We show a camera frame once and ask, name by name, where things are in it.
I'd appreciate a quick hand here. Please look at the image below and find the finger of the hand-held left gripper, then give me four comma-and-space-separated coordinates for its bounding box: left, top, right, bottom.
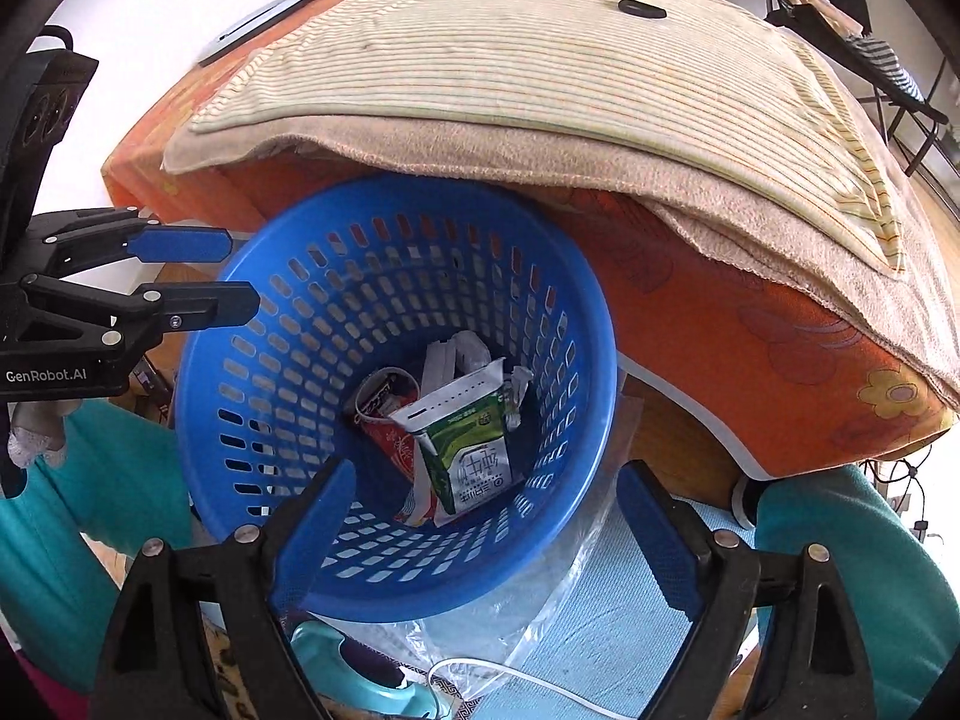
30, 208, 235, 278
19, 274, 261, 350

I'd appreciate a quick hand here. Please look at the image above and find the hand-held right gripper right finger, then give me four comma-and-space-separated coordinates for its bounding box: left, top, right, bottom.
615, 459, 878, 720

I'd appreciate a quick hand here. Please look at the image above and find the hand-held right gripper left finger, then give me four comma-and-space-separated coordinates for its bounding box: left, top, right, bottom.
88, 457, 357, 720

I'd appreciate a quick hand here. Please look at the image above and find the blue plastic basket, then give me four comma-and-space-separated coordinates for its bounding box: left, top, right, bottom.
174, 175, 620, 623

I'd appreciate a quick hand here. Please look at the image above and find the red paper packet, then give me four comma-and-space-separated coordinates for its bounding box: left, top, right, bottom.
360, 416, 436, 527

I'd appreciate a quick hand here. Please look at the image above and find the brown chocolate bar wrapper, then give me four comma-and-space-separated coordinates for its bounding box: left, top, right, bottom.
343, 366, 421, 425

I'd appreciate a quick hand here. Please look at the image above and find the white milk pouch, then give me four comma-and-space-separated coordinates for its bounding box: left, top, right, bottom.
386, 358, 527, 518

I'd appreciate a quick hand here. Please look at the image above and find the white plastic bag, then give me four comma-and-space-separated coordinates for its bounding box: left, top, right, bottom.
450, 330, 535, 432

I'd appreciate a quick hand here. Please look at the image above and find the teal slipper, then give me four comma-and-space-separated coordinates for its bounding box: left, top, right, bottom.
289, 615, 458, 720

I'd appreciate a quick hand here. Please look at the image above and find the person's left leg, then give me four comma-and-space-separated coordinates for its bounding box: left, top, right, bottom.
0, 397, 196, 691

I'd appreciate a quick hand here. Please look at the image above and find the person's leg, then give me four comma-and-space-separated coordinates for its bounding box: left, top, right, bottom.
0, 397, 196, 691
754, 465, 960, 720

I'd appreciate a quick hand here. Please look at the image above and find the clear plastic bag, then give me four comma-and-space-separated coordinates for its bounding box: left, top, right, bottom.
405, 397, 646, 720

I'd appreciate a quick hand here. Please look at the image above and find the person's right leg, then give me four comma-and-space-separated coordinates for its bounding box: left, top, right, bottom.
754, 465, 960, 720

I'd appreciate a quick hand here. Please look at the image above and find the orange floral bedsheet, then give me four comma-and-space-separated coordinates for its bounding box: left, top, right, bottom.
101, 0, 960, 481

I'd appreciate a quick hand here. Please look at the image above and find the beige towel blanket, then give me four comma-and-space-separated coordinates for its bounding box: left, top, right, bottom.
161, 0, 960, 413

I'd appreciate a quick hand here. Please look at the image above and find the pink cloth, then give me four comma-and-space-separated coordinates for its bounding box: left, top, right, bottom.
0, 630, 91, 720

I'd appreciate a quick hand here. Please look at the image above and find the striped yellow blanket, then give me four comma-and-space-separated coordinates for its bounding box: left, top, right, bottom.
187, 0, 905, 275

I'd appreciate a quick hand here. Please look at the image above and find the striped garment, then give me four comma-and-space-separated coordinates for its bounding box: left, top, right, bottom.
847, 34, 927, 106

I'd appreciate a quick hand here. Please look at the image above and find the white cable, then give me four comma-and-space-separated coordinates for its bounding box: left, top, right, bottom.
427, 656, 638, 720

